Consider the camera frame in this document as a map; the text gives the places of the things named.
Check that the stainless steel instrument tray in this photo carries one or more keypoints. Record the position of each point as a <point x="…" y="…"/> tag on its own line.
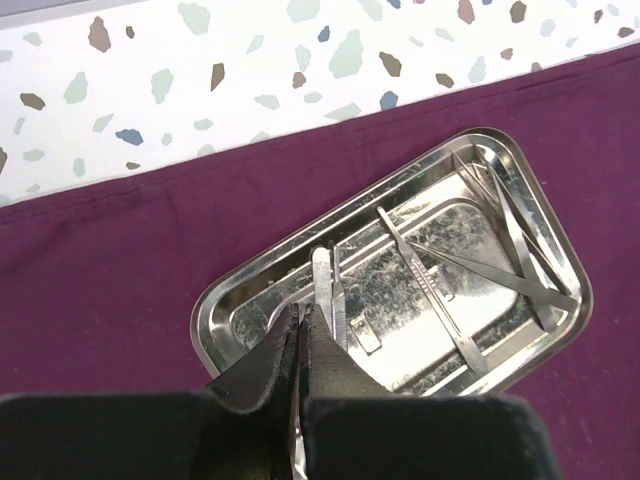
<point x="393" y="333"/>

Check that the purple surgical cloth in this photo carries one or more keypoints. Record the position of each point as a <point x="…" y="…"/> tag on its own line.
<point x="98" y="283"/>

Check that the flat steel spatula handle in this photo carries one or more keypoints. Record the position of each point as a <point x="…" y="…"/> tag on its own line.
<point x="321" y="273"/>

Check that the steel tweezers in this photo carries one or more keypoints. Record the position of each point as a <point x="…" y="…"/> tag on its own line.
<point x="527" y="253"/>

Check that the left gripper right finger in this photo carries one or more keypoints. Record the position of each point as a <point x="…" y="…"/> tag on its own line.
<point x="353" y="428"/>

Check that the steel scalpel handle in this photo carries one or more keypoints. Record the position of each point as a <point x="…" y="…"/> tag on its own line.
<point x="466" y="346"/>
<point x="338" y="303"/>

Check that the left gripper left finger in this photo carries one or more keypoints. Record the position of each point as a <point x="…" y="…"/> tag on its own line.
<point x="239" y="426"/>

